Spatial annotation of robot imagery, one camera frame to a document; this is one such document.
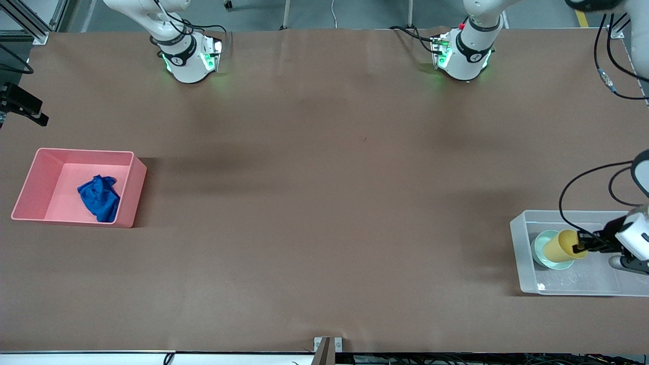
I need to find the yellow plastic cup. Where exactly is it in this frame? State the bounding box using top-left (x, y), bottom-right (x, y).
top-left (544, 229), bottom-right (590, 263)

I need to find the mint green bowl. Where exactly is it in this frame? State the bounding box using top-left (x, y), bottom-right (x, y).
top-left (531, 230), bottom-right (576, 270)

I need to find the blue cloth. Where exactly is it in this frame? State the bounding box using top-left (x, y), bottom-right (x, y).
top-left (77, 175), bottom-right (121, 224)

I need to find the clear plastic box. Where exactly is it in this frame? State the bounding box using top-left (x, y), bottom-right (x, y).
top-left (510, 210), bottom-right (649, 297)

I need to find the pink plastic bin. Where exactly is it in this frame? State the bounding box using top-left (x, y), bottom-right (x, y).
top-left (11, 148), bottom-right (148, 229)

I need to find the brown paper table cover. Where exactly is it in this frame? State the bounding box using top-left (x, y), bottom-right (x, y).
top-left (0, 27), bottom-right (649, 354)

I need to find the black left base cable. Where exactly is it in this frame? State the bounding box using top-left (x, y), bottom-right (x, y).
top-left (389, 25), bottom-right (440, 54)

